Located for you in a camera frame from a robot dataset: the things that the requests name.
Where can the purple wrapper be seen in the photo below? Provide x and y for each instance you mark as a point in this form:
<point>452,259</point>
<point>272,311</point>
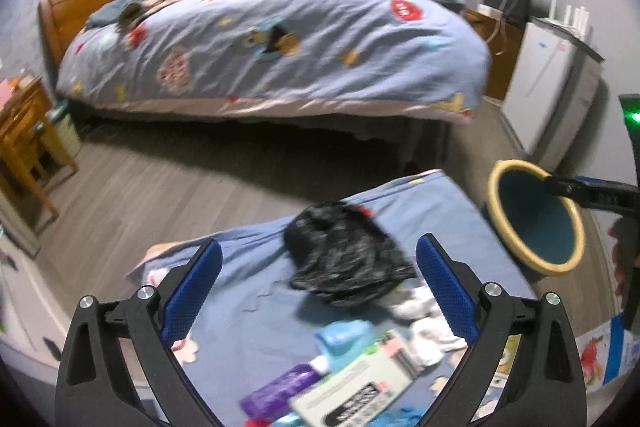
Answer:
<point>271,401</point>

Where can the strawberry printed carton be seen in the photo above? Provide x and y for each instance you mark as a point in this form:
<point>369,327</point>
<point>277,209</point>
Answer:
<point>594,349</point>

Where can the teal bin with yellow rim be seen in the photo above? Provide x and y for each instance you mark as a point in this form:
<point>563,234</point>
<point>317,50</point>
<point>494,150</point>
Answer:
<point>543,232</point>

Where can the white tissue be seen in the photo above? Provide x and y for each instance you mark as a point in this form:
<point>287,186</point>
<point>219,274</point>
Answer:
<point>430,335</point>

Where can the black plastic bag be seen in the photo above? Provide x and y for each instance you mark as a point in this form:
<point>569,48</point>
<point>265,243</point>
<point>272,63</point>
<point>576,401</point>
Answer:
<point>343,257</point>

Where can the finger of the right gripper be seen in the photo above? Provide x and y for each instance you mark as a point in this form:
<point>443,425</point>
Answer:
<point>595,194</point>

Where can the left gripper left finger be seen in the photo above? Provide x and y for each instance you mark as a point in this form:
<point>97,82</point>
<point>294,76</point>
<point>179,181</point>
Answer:
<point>94,386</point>

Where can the wooden nightstand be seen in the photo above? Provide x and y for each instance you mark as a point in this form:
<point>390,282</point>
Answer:
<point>504,43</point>

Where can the small wooden chair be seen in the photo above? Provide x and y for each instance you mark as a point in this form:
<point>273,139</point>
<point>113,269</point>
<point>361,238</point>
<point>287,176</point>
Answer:
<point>26,132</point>

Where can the light blue face mask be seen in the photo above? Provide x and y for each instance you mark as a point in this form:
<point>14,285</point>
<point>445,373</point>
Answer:
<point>342,341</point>

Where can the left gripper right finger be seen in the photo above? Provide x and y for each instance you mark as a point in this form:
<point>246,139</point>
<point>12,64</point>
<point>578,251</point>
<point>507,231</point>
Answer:
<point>545,385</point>

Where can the pale green medicine box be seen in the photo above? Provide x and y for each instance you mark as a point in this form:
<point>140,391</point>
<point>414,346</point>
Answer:
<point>365,388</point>

